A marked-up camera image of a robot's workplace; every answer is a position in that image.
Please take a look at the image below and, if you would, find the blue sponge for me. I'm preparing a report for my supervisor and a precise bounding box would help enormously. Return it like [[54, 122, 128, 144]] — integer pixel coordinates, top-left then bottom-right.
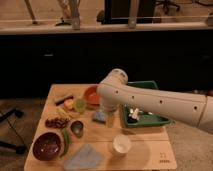
[[92, 111, 106, 123]]

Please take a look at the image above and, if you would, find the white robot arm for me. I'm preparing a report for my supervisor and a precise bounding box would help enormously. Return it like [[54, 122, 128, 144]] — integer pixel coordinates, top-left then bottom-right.
[[97, 69, 213, 134]]

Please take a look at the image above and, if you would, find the white utensil in tray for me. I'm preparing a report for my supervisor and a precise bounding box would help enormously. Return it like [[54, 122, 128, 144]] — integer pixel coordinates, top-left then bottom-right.
[[128, 107, 155, 121]]

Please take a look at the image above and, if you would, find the green plastic tray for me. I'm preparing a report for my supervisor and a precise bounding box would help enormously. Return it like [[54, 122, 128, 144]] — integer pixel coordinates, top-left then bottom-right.
[[121, 81, 170, 128]]

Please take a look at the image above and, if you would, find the orange bowl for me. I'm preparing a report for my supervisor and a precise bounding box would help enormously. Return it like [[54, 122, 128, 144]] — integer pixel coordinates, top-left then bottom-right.
[[83, 86, 99, 105]]

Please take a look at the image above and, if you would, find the green round toy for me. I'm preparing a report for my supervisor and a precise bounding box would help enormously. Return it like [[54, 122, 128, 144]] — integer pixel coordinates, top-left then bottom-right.
[[73, 99, 86, 113]]

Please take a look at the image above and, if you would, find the white cup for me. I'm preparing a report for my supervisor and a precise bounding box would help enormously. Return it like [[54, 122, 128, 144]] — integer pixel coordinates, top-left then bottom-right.
[[112, 134, 132, 156]]

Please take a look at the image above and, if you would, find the small grey-green cup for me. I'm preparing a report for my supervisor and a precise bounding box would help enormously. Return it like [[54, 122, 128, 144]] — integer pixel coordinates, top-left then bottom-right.
[[70, 120, 84, 138]]

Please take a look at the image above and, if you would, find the orange toy fruit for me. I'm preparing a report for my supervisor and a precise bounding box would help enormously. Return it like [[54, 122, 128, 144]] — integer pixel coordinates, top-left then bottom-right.
[[64, 99, 74, 110]]

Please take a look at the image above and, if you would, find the dark eggplant toy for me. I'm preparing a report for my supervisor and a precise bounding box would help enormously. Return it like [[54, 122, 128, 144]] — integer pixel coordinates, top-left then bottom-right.
[[54, 95, 74, 106]]

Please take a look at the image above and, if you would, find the light blue cloth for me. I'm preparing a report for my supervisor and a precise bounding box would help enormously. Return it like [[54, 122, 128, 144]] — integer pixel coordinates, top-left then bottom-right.
[[63, 144, 102, 171]]

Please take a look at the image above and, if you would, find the yellow corn toy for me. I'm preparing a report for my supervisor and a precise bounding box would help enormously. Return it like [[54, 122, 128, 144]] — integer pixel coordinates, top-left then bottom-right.
[[56, 107, 70, 120]]

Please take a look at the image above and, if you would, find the green pea pod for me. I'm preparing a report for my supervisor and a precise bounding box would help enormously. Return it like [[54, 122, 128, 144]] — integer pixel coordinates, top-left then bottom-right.
[[60, 128, 70, 157]]

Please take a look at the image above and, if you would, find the dark red grapes toy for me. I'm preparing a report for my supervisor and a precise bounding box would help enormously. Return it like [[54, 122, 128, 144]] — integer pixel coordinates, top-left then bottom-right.
[[45, 118, 69, 129]]

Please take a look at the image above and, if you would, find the dark purple bowl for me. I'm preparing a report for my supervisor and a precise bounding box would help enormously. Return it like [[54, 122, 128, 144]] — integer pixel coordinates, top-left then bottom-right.
[[33, 132, 61, 161]]

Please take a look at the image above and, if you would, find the black chair base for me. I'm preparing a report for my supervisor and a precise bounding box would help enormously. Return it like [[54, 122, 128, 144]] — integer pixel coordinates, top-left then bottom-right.
[[0, 108, 28, 155]]

